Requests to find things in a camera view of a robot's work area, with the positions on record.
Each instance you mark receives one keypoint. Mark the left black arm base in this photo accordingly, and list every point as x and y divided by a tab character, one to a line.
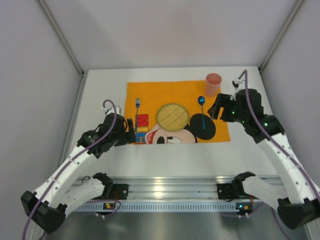
119	192

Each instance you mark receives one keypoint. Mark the blue metallic spoon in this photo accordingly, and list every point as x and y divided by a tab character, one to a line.
201	102

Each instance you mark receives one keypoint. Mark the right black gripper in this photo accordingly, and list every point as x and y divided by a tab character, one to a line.
222	106

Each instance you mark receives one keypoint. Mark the pink plastic cup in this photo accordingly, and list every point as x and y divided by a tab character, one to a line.
212	84

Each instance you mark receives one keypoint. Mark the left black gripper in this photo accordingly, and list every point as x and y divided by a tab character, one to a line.
129	130

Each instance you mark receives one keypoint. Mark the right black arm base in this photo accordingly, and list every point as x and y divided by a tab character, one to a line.
227	192

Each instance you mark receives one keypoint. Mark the orange cartoon mouse placemat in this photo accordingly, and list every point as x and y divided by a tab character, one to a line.
154	95

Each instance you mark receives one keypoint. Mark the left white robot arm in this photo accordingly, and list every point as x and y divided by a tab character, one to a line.
50	204

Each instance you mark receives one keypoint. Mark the slotted grey cable duct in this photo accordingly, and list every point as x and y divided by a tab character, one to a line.
165	207

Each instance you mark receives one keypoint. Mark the blue metallic fork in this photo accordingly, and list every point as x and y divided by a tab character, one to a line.
137	105

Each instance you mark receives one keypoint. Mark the aluminium front rail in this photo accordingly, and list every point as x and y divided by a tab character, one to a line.
172	189

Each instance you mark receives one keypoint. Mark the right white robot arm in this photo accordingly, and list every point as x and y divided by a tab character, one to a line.
299	202

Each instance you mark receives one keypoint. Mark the round woven bamboo plate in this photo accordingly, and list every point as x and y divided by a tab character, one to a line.
172	117

